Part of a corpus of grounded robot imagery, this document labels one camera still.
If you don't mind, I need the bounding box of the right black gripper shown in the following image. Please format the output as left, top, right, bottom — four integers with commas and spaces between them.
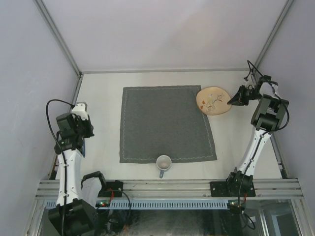
228, 85, 262, 106

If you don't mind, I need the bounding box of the beige bird pattern plate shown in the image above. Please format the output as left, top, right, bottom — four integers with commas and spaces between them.
196, 87, 231, 116

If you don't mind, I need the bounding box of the grey cloth placemat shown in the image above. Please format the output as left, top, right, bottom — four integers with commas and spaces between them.
120, 85, 217, 164

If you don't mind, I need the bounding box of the white mug blue handle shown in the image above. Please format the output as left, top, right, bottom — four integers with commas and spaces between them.
156, 155, 172, 178

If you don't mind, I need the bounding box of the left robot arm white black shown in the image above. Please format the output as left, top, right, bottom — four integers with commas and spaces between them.
48, 112, 123, 236

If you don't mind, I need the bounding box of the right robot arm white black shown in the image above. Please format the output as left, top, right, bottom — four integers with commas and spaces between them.
210, 75, 289, 197

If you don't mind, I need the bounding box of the blue plastic spoon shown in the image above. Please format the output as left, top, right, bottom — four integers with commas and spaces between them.
82, 139, 86, 158

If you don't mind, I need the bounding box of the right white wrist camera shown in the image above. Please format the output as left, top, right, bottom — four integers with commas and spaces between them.
243, 78, 254, 88

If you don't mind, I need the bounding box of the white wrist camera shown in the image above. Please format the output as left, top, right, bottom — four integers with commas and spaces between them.
71, 102, 89, 120
243, 78, 254, 88

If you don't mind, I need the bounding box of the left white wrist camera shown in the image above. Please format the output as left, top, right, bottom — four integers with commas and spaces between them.
71, 102, 89, 120

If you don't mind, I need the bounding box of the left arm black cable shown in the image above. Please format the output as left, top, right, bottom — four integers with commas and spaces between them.
45, 99, 76, 236

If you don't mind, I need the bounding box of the blue slotted cable duct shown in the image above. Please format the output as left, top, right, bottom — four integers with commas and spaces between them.
45, 199, 229, 210

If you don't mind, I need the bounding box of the aluminium front rail frame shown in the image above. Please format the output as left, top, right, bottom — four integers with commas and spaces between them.
35, 178, 305, 201

